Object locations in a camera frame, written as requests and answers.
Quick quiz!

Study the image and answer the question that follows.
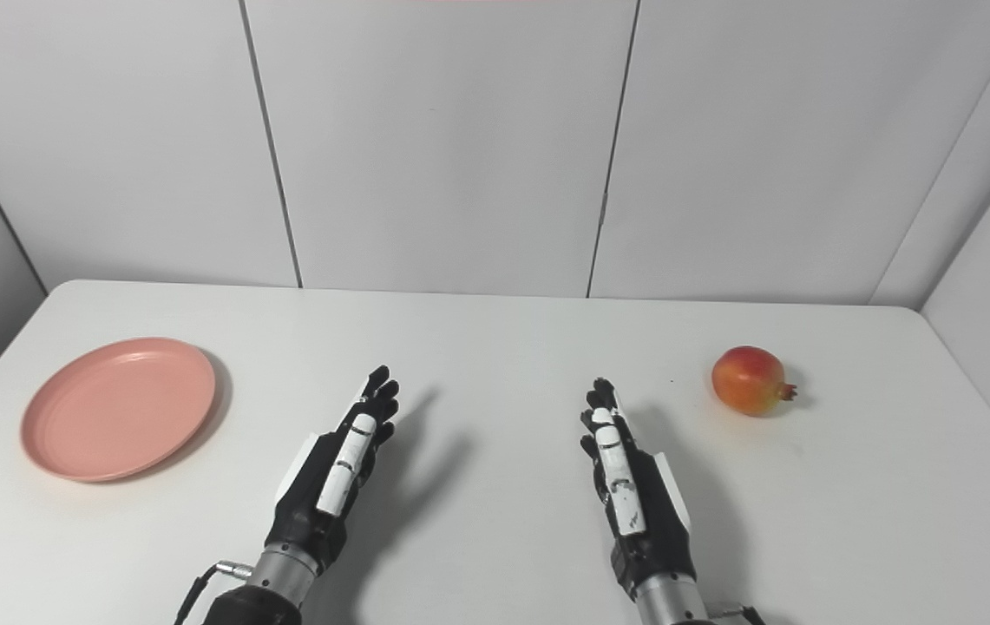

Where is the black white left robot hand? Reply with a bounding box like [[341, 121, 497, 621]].
[[265, 365, 401, 574]]

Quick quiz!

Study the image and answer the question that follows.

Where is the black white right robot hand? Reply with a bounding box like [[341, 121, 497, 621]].
[[580, 378, 698, 600]]

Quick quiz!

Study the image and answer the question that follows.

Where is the red yellow pomegranate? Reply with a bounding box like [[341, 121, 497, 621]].
[[711, 345, 799, 418]]

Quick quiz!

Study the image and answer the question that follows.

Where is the pink round plate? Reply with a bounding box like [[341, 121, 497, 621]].
[[21, 337, 218, 484]]

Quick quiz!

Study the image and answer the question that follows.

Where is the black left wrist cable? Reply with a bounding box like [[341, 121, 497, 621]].
[[172, 560, 254, 625]]

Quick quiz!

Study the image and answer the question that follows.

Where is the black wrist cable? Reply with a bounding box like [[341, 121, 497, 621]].
[[707, 602, 769, 625], [172, 560, 254, 625]]

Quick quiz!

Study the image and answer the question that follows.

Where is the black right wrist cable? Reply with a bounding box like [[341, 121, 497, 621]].
[[707, 602, 769, 625]]

